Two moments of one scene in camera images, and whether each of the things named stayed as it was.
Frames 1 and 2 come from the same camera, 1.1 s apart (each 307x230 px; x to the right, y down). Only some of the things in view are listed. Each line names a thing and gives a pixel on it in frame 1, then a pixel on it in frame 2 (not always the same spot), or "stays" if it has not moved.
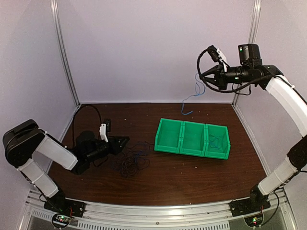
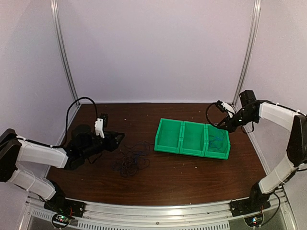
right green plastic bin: x=217 y=144 stays
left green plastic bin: x=169 y=136 stays
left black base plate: x=74 y=208 stays
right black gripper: x=220 y=80 to x=230 y=126
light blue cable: x=197 y=89 to x=218 y=138
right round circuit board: x=254 y=221 stays
